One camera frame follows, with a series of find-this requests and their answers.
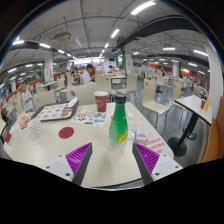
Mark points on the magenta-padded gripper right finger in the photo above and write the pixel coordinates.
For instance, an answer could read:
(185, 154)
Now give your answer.
(146, 158)

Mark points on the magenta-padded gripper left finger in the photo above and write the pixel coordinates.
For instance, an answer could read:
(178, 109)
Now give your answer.
(77, 158)

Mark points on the green drink bottle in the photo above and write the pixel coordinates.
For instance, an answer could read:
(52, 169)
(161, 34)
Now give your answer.
(118, 128)

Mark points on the red-printed table notice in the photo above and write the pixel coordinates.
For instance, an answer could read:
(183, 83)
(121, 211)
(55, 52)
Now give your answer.
(156, 146)

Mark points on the small pink packet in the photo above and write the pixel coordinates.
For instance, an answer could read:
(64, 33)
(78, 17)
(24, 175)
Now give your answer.
(141, 137)

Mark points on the flat round red coaster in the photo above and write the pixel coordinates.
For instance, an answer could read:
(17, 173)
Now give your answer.
(66, 132)

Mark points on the clear plastic packet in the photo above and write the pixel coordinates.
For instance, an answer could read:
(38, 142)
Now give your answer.
(132, 129)

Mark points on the printed sticker sheet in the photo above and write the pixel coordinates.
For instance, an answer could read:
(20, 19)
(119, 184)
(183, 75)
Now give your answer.
(90, 118)

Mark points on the white crumpled tissue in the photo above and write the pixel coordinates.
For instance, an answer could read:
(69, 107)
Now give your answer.
(130, 115)

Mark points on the brown food tray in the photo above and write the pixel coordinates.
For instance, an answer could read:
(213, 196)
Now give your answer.
(55, 111)

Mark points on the white dotted mug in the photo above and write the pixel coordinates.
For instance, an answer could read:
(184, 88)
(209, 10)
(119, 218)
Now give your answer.
(35, 126)

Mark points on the white paper napkin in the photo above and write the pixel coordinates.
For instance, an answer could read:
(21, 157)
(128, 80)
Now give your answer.
(72, 102)

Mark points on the red paper cup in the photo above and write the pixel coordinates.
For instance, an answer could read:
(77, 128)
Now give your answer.
(101, 103)

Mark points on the beige wooden chair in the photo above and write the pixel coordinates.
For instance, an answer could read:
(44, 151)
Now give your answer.
(148, 93)
(81, 93)
(45, 98)

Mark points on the clear snack bag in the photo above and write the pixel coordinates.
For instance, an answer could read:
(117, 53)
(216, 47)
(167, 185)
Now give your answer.
(24, 119)

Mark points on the orange bench seat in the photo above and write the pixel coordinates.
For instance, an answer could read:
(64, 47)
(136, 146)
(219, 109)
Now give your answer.
(215, 140)

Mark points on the beige side table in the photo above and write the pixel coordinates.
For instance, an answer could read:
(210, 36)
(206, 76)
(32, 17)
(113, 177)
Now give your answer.
(193, 105)

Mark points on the small red card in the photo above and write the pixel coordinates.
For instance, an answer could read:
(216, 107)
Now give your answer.
(7, 137)

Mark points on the far beige chairs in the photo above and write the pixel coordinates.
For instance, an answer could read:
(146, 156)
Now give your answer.
(131, 83)

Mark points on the person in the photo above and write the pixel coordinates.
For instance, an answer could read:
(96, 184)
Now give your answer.
(27, 98)
(86, 76)

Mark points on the small red table stand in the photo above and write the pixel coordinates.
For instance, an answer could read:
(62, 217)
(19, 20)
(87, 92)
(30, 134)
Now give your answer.
(203, 104)

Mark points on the small yellow table stand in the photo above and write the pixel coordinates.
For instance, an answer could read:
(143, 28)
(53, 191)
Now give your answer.
(207, 106)

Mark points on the ceiling air conditioner unit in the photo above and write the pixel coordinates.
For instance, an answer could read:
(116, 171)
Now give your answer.
(62, 36)

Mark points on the ceiling lights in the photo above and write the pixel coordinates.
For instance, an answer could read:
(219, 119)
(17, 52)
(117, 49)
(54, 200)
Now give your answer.
(143, 7)

